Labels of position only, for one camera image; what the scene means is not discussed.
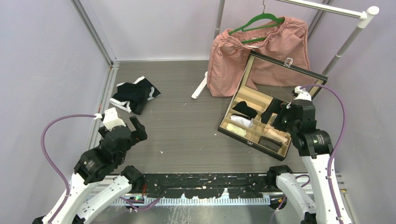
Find white black-trimmed underwear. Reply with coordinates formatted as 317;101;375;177
230;114;254;128

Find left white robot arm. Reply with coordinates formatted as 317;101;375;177
33;114;148;224

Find dark rolled underwear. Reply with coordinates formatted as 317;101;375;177
258;136;283;153

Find black white-trimmed underwear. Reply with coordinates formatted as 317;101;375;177
110;76;161;115

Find plain black underwear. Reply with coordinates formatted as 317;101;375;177
232;101;258;119

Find cream rolled underwear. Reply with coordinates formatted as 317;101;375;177
226;123;247;137

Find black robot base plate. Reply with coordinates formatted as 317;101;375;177
130;173;280;199

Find green clothes hanger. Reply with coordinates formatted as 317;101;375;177
228;0;284;45

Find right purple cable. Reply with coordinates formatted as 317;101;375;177
292;84;347;224

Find black compartment storage box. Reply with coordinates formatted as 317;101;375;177
218;51;328;161

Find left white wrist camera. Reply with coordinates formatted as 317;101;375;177
94;107;127;131

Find beige rolled underwear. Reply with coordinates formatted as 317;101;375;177
262;124;288;144

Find white metal clothes rack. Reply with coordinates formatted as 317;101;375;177
191;0;380;100

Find pink hanging shorts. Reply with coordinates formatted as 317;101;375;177
207;17;315;97

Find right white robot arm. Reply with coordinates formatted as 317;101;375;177
261;98;352;224

